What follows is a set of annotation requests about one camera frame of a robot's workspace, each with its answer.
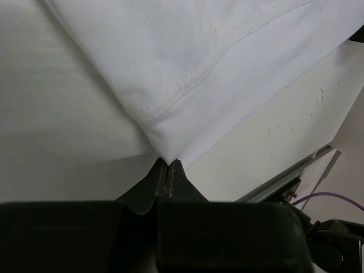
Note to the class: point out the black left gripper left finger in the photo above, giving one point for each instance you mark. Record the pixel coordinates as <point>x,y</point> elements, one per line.
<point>141,197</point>

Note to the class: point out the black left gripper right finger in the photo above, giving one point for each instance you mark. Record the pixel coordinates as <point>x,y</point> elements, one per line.
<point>178,187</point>

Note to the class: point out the white skirt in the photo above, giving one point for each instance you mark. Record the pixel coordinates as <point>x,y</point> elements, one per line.
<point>190,72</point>

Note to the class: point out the aluminium frame rail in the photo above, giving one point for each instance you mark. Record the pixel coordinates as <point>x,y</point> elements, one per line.
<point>275,184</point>

